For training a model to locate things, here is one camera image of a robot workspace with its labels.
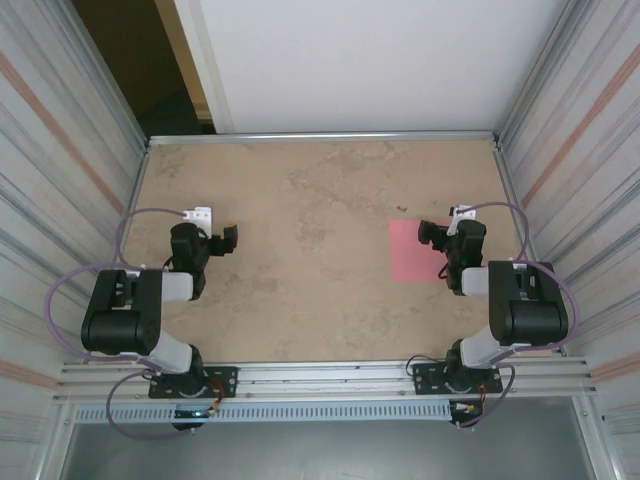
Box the black base controller box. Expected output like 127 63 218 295
171 407 216 434
448 401 485 431

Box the aluminium mounting rail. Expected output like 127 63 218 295
52 355 599 402

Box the grey slotted cable duct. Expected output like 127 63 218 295
73 402 454 424

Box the white door frame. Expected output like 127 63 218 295
172 0 236 135

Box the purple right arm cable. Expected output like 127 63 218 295
452 201 580 431

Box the aluminium table edge rail long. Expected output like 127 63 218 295
147 130 501 147

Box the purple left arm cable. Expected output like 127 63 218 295
44 207 211 441

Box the pink cloth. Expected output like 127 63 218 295
389 219 451 285

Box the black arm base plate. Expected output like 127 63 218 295
412 362 503 396
148 366 239 400

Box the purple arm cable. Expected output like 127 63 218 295
452 201 580 431
44 207 211 441

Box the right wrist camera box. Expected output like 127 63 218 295
448 203 477 236

